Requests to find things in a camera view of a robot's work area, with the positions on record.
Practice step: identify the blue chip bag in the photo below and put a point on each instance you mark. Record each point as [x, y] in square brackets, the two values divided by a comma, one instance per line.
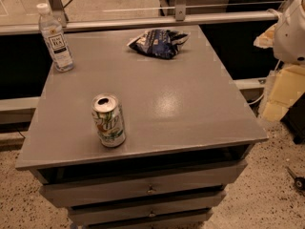
[164, 44]

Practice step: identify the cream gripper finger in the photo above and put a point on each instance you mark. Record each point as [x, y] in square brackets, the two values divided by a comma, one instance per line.
[266, 39]

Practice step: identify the clear water bottle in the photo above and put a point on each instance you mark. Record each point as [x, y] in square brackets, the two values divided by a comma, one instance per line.
[52, 32]

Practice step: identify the metal railing frame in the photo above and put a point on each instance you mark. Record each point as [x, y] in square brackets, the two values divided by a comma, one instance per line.
[21, 16]

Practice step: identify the top grey drawer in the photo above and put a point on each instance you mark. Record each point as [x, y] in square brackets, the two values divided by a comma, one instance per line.
[140, 185]

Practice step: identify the grey drawer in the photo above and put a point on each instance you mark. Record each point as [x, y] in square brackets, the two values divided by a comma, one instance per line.
[157, 222]
[140, 185]
[146, 207]

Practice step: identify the black tool on floor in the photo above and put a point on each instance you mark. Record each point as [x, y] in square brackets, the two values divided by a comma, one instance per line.
[299, 181]

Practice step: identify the bottom grey drawer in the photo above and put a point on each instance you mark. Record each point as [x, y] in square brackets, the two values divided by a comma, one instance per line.
[157, 222]

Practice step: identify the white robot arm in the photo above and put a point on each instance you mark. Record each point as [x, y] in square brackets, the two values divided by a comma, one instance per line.
[287, 36]

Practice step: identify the green 7up can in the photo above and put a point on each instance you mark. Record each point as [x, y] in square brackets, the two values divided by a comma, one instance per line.
[107, 114]

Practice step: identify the middle grey drawer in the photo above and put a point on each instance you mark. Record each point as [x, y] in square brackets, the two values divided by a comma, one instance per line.
[146, 207]

